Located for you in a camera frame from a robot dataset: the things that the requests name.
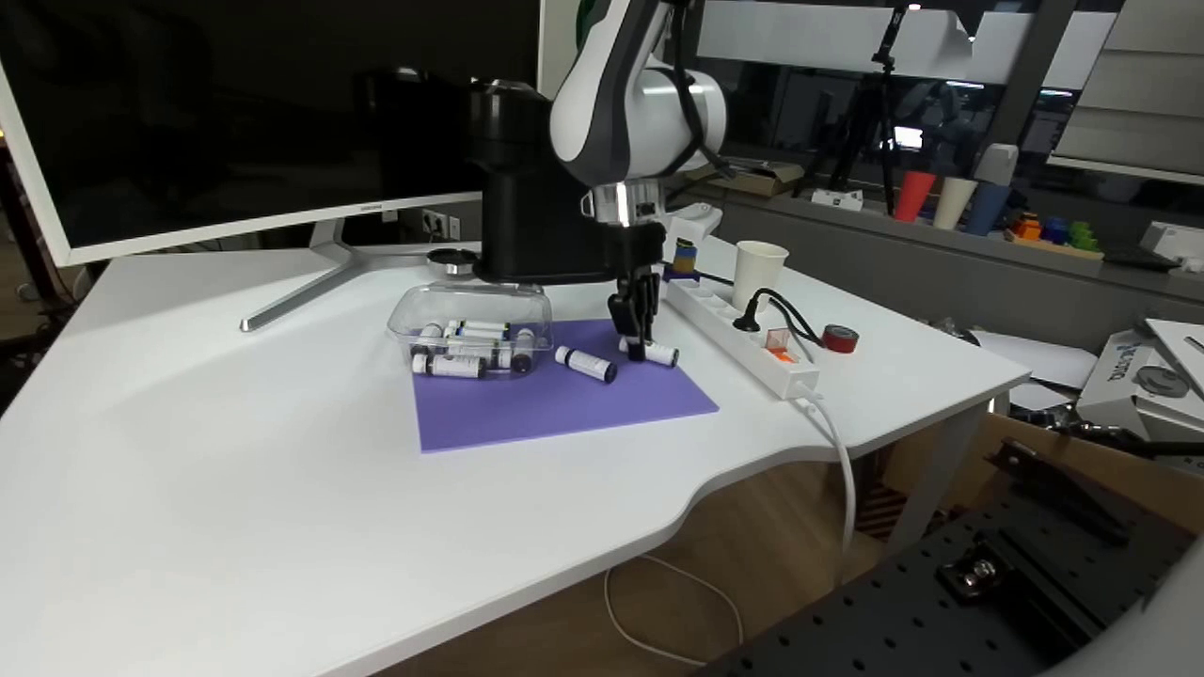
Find purple paper mat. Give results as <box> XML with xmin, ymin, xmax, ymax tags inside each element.
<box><xmin>410</xmin><ymin>317</ymin><xmax>723</xmax><ymax>457</ymax></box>

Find black perforated board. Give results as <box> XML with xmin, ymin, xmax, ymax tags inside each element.
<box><xmin>709</xmin><ymin>498</ymin><xmax>1198</xmax><ymax>677</ymax></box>

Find cream plastic cup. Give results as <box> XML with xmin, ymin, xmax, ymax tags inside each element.
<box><xmin>931</xmin><ymin>174</ymin><xmax>981</xmax><ymax>237</ymax></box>

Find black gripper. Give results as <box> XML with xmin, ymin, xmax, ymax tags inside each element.
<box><xmin>582</xmin><ymin>213</ymin><xmax>671</xmax><ymax>366</ymax></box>

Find stack of printed papers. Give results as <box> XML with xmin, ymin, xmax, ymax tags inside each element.
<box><xmin>1071</xmin><ymin>317</ymin><xmax>1204</xmax><ymax>444</ymax></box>

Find white monitor stand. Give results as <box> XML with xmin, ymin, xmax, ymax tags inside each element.
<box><xmin>236</xmin><ymin>222</ymin><xmax>365</xmax><ymax>340</ymax></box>

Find black coffee machine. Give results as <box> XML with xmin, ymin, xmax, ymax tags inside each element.
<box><xmin>467</xmin><ymin>74</ymin><xmax>631</xmax><ymax>290</ymax></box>

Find large white-framed monitor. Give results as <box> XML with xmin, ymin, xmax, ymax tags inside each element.
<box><xmin>0</xmin><ymin>0</ymin><xmax>547</xmax><ymax>270</ymax></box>

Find black tripod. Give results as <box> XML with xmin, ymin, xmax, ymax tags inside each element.
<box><xmin>848</xmin><ymin>0</ymin><xmax>925</xmax><ymax>218</ymax></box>

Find blue plastic cup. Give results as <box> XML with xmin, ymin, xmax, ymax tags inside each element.
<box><xmin>960</xmin><ymin>179</ymin><xmax>1017</xmax><ymax>242</ymax></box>

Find black plug with cable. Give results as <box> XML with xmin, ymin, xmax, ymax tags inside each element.
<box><xmin>731</xmin><ymin>285</ymin><xmax>832</xmax><ymax>351</ymax></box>

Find thin white floor cable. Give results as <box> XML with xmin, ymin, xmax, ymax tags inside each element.
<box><xmin>597</xmin><ymin>548</ymin><xmax>751</xmax><ymax>675</ymax></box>

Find small white bottle black cap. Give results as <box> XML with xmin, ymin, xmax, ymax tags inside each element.
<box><xmin>551</xmin><ymin>342</ymin><xmax>621</xmax><ymax>388</ymax></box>
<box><xmin>410</xmin><ymin>351</ymin><xmax>493</xmax><ymax>385</ymax></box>
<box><xmin>504</xmin><ymin>324</ymin><xmax>543</xmax><ymax>380</ymax></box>
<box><xmin>440</xmin><ymin>317</ymin><xmax>517</xmax><ymax>345</ymax></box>
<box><xmin>414</xmin><ymin>330</ymin><xmax>504</xmax><ymax>362</ymax></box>
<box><xmin>619</xmin><ymin>334</ymin><xmax>684</xmax><ymax>374</ymax></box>

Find clear plastic bowl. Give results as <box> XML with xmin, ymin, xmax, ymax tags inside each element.
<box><xmin>383</xmin><ymin>273</ymin><xmax>556</xmax><ymax>380</ymax></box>

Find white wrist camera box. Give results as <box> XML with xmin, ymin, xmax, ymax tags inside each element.
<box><xmin>659</xmin><ymin>198</ymin><xmax>726</xmax><ymax>248</ymax></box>

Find small orange clear cup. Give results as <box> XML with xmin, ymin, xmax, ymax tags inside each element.
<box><xmin>759</xmin><ymin>327</ymin><xmax>802</xmax><ymax>370</ymax></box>

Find white paper cup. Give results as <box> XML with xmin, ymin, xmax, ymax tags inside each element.
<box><xmin>731</xmin><ymin>237</ymin><xmax>794</xmax><ymax>314</ymax></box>

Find grey plastic cup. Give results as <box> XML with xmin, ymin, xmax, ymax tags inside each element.
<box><xmin>976</xmin><ymin>138</ymin><xmax>1022</xmax><ymax>193</ymax></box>

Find white power strip cable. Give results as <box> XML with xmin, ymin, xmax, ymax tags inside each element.
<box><xmin>788</xmin><ymin>388</ymin><xmax>864</xmax><ymax>553</ymax></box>

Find red plastic cup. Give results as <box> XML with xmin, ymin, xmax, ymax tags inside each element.
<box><xmin>893</xmin><ymin>168</ymin><xmax>940</xmax><ymax>228</ymax></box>

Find white power strip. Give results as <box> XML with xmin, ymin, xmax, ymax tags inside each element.
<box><xmin>659</xmin><ymin>284</ymin><xmax>825</xmax><ymax>403</ymax></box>

